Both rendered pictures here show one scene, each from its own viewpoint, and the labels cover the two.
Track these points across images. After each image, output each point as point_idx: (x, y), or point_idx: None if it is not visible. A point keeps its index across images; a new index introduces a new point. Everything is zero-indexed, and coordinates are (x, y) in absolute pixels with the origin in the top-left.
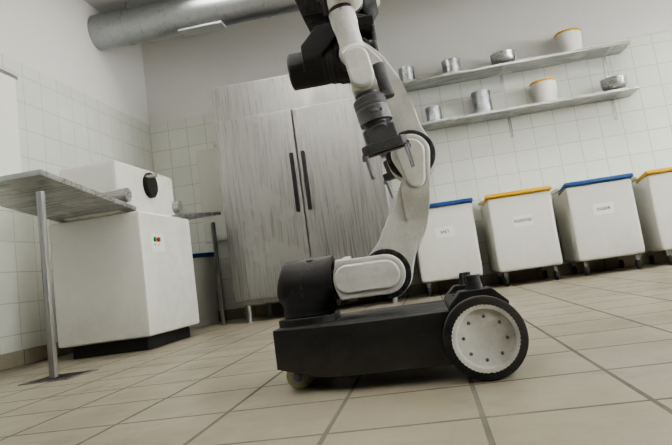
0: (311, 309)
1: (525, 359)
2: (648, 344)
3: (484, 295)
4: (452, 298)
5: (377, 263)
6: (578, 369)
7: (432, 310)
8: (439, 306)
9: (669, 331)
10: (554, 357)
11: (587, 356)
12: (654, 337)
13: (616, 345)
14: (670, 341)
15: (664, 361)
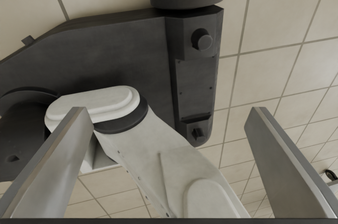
0: None
1: None
2: (275, 56)
3: (199, 143)
4: (180, 126)
5: None
6: (221, 103)
7: None
8: (167, 100)
9: (316, 10)
10: (222, 72)
11: (236, 76)
12: (293, 31)
13: (263, 49)
14: (287, 52)
15: (254, 99)
